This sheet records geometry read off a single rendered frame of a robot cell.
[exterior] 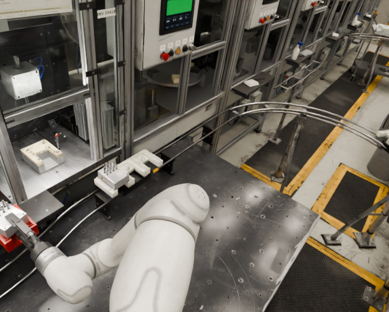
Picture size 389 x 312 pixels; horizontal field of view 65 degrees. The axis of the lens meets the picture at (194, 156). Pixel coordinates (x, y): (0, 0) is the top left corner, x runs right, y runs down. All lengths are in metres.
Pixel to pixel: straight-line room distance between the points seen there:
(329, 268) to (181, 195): 2.15
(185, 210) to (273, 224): 1.23
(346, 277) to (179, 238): 2.21
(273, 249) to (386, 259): 1.51
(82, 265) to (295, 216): 1.25
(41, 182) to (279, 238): 1.25
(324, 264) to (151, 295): 2.24
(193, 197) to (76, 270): 0.60
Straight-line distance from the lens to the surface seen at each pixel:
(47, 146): 1.72
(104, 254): 1.17
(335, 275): 2.70
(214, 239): 1.67
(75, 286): 1.11
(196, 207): 0.65
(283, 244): 1.77
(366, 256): 2.98
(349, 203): 3.33
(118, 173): 1.58
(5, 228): 1.33
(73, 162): 1.70
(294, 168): 3.41
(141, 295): 0.56
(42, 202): 1.53
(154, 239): 0.60
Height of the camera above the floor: 2.01
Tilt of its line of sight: 39 degrees down
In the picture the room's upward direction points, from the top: 10 degrees clockwise
